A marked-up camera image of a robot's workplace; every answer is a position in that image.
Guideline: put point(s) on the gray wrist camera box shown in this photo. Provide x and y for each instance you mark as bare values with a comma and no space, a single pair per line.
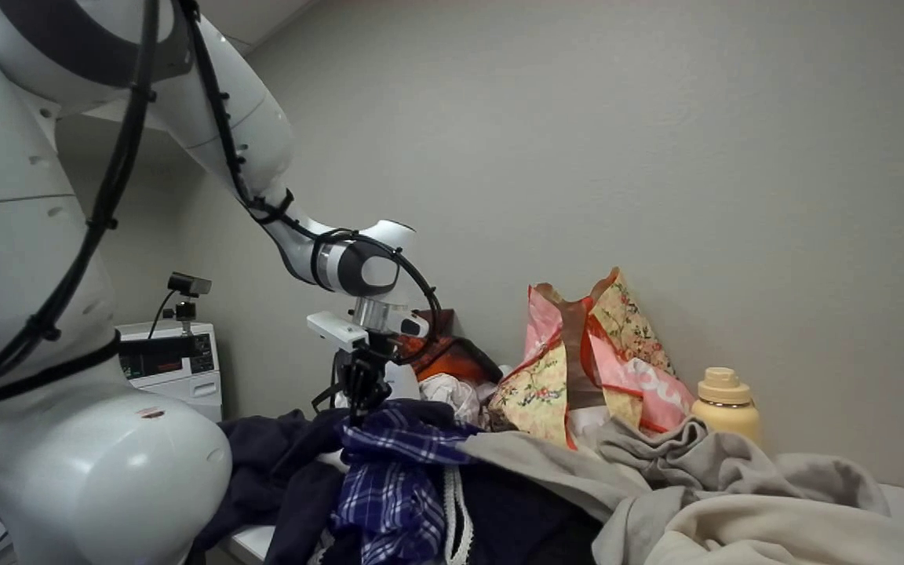
336,330

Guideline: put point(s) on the yellow bottle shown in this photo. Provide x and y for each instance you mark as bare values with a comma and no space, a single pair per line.
726,404

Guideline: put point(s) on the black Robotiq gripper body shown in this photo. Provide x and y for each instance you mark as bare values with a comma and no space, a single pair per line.
363,371

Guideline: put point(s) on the black camera on stand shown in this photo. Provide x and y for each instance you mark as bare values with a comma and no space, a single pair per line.
190,282

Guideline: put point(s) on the blue plaid cloth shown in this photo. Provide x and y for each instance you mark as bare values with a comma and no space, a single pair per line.
401,481

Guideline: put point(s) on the white gray crumpled cloth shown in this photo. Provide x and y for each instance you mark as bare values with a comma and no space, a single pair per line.
451,396

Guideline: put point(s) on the pink floral tote bag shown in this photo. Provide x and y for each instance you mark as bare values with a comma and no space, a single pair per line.
556,379

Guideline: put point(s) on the gray fleece garment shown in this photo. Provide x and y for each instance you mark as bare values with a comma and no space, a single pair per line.
643,450

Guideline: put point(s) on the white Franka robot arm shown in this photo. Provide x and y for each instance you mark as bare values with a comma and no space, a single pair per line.
78,471

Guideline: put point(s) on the cream beige sweatshirt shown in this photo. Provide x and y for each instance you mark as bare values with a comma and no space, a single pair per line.
767,521

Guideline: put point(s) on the black garment white trim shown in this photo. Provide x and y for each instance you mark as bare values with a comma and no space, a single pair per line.
525,513

